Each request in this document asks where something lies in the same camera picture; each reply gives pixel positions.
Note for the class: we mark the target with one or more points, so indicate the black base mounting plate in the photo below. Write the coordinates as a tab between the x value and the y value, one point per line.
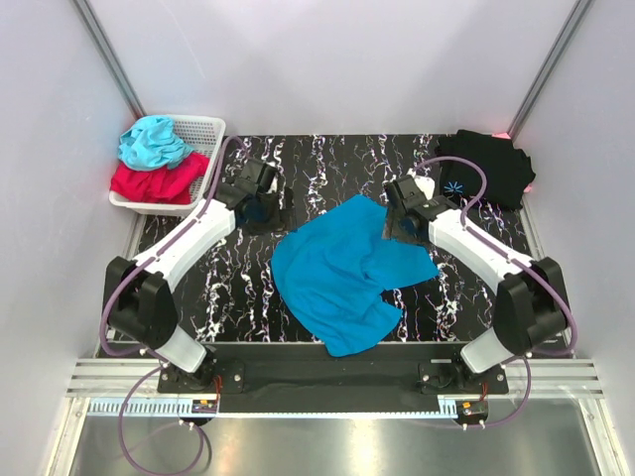
301	378

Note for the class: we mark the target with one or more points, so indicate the blue t-shirt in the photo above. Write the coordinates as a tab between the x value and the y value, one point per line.
332	272

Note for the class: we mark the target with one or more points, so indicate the light turquoise t-shirt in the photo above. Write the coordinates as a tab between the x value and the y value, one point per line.
151	144

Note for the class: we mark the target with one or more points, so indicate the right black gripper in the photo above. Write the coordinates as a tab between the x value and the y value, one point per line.
391	229

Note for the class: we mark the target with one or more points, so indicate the aluminium frame rail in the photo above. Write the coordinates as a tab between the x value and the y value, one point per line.
551	378

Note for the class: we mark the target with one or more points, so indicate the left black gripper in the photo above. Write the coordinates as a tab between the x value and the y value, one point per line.
283	220

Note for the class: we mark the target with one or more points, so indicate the pink folded cloth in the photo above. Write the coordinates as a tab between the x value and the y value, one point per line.
501	134

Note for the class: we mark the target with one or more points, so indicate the red t-shirt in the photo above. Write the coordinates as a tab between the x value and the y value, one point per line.
163	185

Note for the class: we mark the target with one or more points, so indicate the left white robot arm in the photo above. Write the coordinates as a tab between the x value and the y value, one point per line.
138	293

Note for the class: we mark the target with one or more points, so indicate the left aluminium corner post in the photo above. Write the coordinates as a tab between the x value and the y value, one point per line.
90	21

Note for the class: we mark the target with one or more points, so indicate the right aluminium corner post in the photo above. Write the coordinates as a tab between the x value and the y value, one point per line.
556	52

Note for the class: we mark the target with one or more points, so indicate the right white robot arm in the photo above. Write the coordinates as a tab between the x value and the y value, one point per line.
531	304

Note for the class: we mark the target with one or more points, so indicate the black folded t-shirt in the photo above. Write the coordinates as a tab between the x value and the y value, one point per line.
508	170

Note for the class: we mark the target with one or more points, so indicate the aluminium corner post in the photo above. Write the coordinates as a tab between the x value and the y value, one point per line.
556	52
90	21

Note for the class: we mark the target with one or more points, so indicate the white plastic basket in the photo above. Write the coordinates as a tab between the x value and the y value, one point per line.
205	135

